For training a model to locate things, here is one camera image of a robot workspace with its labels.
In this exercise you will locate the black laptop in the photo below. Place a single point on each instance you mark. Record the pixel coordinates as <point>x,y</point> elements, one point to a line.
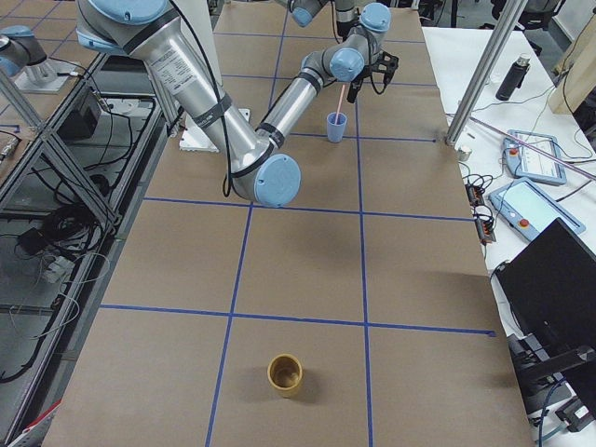
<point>551,288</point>

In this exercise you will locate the black power box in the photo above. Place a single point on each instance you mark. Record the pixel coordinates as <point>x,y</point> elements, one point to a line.
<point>82,119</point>

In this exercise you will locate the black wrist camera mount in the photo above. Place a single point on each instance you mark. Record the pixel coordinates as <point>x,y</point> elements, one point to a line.
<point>385,64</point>

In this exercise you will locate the small metal cylinder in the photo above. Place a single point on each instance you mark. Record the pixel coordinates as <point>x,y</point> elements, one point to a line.
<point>463,153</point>

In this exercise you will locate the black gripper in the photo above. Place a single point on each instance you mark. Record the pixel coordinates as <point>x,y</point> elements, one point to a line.
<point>356,87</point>

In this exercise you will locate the yellow plastic cup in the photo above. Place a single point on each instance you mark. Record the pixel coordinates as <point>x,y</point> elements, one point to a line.
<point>285,374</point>

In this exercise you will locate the black water bottle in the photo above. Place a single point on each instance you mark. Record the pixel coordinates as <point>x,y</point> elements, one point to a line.
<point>514,77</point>

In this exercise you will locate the wooden board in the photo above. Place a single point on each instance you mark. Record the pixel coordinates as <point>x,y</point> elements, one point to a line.
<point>579,81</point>

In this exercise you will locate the pink chopstick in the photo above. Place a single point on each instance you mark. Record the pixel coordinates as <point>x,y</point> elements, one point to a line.
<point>339,105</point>

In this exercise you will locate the white pedestal column base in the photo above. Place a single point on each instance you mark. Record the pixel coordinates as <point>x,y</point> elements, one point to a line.
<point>203,97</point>

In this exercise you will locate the blue plastic cup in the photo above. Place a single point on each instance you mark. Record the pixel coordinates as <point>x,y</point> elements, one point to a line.
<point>335,133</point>

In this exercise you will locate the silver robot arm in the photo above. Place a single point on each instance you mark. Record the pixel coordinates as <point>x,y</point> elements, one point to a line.
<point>151,31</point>
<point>321,9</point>

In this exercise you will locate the aluminium frame post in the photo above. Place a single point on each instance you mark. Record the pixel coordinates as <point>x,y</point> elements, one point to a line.
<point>495,45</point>

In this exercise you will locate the orange black connector block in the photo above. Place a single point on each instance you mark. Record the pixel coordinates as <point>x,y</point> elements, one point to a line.
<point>482,215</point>

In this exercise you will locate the far teach pendant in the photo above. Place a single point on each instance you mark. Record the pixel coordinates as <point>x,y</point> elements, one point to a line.
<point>525,162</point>

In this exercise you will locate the near teach pendant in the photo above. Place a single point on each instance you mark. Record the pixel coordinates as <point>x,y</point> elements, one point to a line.
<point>530,210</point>

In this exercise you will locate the black monitor stand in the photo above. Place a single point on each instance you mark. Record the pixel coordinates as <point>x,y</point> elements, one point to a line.
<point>534,366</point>

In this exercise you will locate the teach pendant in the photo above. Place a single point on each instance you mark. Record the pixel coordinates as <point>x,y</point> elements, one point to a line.
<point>525,162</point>
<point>530,210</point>

